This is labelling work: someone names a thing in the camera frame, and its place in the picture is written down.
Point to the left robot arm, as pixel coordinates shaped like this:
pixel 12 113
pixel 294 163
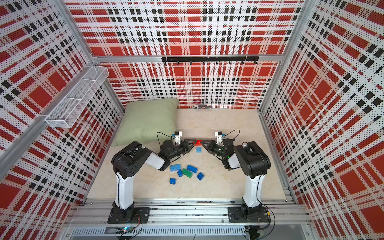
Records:
pixel 127 163

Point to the white wire basket shelf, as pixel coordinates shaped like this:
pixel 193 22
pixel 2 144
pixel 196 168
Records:
pixel 70 107

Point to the green circuit board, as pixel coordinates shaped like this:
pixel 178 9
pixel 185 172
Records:
pixel 123 230

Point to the green lego brick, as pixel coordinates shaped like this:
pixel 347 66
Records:
pixel 187 173

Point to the blue long lego brick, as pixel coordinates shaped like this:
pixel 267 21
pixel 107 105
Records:
pixel 192 169

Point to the green cushion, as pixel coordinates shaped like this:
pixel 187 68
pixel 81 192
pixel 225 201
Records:
pixel 144 119

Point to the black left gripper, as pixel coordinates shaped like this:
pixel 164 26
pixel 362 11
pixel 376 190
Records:
pixel 185 145

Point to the black hook rail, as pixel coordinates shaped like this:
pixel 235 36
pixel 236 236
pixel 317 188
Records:
pixel 241 59

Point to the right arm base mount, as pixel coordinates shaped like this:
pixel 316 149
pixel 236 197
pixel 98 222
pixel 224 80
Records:
pixel 247 214

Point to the blue tiny lego brick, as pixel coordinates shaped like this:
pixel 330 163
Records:
pixel 180 173

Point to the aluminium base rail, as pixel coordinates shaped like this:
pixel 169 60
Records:
pixel 189 219

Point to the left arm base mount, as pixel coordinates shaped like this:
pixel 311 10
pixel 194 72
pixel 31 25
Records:
pixel 130 216

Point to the flag print rolled pouch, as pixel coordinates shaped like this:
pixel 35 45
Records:
pixel 203 106

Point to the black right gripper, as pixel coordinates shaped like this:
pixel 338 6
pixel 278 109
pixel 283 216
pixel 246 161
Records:
pixel 210 147

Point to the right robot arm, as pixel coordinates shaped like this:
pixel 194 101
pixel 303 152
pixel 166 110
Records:
pixel 251 159

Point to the red lego brick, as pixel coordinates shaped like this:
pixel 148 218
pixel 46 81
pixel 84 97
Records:
pixel 198 143

